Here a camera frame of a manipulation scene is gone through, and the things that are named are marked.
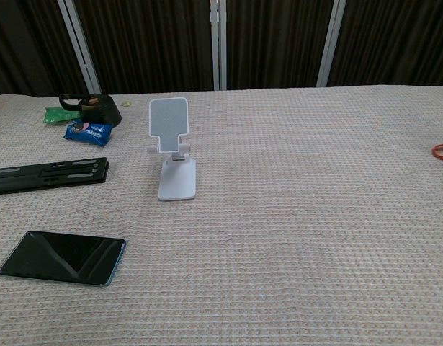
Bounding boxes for black smartphone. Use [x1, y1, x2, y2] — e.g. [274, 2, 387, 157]
[0, 231, 126, 288]

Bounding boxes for white folding phone stand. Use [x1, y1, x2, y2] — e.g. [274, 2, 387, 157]
[146, 97, 197, 202]

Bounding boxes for black plastic device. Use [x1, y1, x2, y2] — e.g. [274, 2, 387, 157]
[0, 156, 111, 197]

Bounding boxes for beige waffle tablecloth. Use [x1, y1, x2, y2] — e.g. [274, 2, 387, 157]
[0, 84, 443, 346]

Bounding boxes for black tape dispenser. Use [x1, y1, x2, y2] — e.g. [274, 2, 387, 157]
[58, 92, 122, 129]

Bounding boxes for blue Oreo cookie packet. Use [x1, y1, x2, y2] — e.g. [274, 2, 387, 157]
[63, 120, 115, 148]

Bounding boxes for dark brown curtain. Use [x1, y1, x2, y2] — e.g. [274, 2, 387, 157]
[0, 0, 443, 97]

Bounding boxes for green snack packet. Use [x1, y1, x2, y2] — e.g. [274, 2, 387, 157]
[43, 107, 83, 125]

